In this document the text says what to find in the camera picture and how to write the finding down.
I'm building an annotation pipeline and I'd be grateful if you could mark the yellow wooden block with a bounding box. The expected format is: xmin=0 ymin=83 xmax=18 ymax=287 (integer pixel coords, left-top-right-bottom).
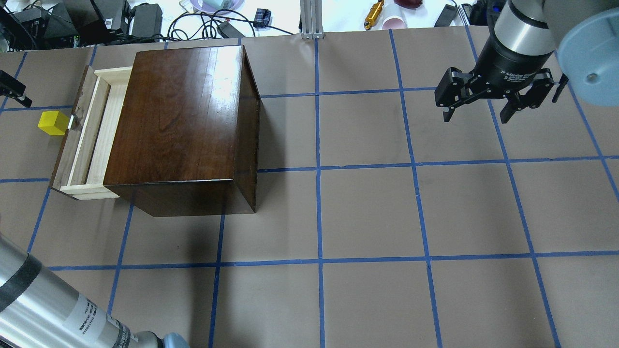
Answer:
xmin=37 ymin=110 xmax=71 ymax=136

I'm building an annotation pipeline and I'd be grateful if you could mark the black power brick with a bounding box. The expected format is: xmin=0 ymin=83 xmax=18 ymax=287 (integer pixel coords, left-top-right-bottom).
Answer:
xmin=131 ymin=3 xmax=163 ymax=37

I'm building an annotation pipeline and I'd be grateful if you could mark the aluminium frame post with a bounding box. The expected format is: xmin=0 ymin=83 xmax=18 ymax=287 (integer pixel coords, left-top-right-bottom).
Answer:
xmin=300 ymin=0 xmax=324 ymax=40

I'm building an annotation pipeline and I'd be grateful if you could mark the purple plate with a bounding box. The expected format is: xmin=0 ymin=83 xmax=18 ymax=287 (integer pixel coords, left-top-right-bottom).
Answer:
xmin=190 ymin=0 xmax=245 ymax=14

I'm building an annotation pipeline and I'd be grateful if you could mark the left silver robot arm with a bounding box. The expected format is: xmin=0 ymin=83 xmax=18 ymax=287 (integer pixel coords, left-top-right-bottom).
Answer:
xmin=0 ymin=67 xmax=188 ymax=348

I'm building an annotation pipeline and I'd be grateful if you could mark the pink cup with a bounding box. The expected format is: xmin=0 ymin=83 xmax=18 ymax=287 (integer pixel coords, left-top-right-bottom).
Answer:
xmin=381 ymin=15 xmax=408 ymax=29

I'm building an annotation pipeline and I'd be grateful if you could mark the gold cylinder tool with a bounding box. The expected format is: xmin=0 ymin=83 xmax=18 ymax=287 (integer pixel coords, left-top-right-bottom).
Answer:
xmin=363 ymin=0 xmax=384 ymax=30

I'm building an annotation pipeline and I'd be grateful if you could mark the dark wooden drawer cabinet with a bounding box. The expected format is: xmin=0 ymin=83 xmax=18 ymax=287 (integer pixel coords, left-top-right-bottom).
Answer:
xmin=103 ymin=45 xmax=262 ymax=217

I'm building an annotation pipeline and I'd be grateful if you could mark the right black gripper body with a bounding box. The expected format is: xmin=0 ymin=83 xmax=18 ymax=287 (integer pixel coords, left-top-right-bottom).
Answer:
xmin=435 ymin=51 xmax=554 ymax=108

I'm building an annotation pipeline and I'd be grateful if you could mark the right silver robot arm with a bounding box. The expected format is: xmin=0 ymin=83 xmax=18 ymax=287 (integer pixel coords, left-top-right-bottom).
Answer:
xmin=435 ymin=0 xmax=619 ymax=124

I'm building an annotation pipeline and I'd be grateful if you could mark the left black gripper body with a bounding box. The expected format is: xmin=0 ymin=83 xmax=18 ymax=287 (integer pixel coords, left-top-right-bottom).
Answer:
xmin=0 ymin=70 xmax=25 ymax=99

